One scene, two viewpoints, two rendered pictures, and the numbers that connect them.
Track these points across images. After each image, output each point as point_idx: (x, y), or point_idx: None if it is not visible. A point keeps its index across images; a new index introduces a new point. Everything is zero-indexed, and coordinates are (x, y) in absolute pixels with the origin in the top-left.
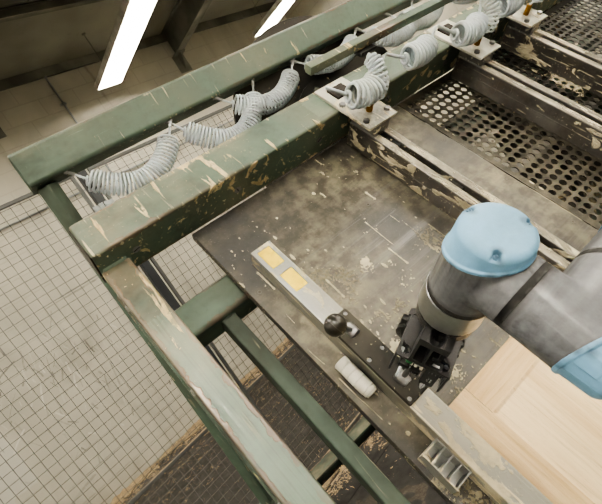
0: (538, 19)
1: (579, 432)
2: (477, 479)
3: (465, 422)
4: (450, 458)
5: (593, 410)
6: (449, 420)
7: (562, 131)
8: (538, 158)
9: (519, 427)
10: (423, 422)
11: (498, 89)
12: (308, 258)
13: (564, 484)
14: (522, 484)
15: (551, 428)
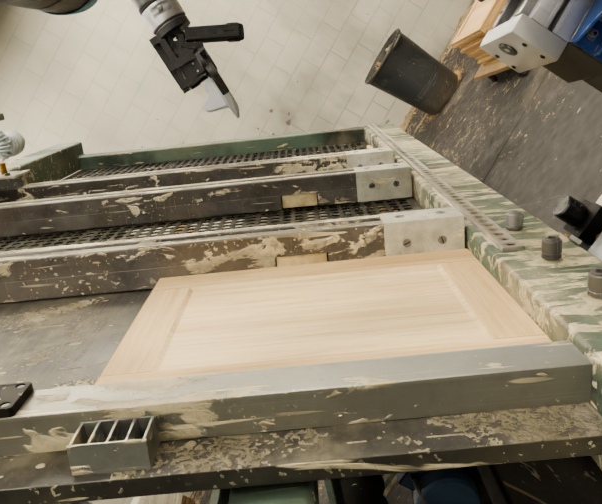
0: (20, 172)
1: (262, 331)
2: (170, 421)
3: (111, 383)
4: (114, 424)
5: (263, 314)
6: (86, 393)
7: (99, 220)
8: (87, 242)
9: (194, 363)
10: (47, 419)
11: (7, 221)
12: None
13: (277, 363)
14: (223, 378)
15: (230, 345)
